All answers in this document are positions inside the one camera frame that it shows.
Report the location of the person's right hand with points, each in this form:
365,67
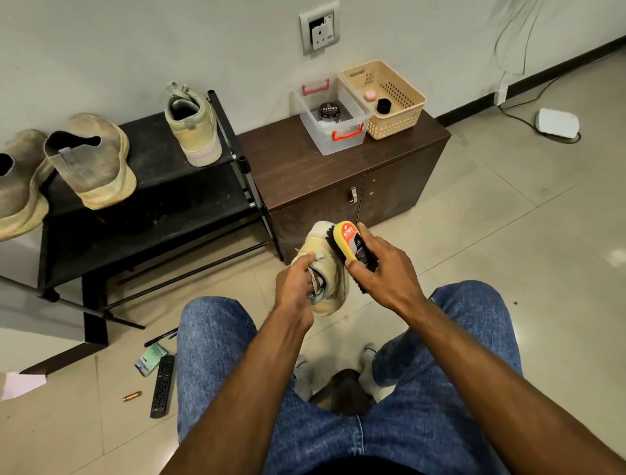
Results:
389,274

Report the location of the person's left hand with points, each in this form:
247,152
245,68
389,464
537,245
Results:
293,289

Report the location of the pale green lace-up shoe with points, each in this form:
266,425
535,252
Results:
328,269
198,134

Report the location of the black orange shoe brush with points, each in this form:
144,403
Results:
347,240

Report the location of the clear plastic storage box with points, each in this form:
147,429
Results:
338,137

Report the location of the small black round cap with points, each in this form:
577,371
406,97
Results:
383,106

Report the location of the beige plastic basket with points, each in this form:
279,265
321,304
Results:
396,98

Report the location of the pink round lid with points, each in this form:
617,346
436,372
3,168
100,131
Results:
370,95

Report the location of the worn tan slip-on shoe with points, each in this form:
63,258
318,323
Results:
20,186
98,162

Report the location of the person's right forearm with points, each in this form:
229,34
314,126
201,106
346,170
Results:
518,396

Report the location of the person's left forearm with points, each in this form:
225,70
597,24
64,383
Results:
235,406

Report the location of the dark brown wooden cabinet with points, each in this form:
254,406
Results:
293,166

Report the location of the person's right leg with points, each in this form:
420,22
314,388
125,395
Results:
460,406

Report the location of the black metal shoe rack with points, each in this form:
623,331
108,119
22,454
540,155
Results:
176,210

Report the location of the black pen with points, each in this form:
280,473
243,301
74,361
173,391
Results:
160,337

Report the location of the green paper packet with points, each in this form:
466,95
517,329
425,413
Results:
152,359

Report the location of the black remote control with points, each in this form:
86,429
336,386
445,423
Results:
162,386

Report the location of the black round polish tin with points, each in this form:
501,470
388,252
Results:
330,112

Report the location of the small brass cylinder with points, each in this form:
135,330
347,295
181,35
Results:
132,396

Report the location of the white router box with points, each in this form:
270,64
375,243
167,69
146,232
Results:
557,123

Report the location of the white paper sheet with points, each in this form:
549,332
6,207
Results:
23,386

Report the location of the white wall plug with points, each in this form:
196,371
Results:
501,94

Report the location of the white wall socket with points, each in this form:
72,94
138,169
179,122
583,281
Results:
320,28

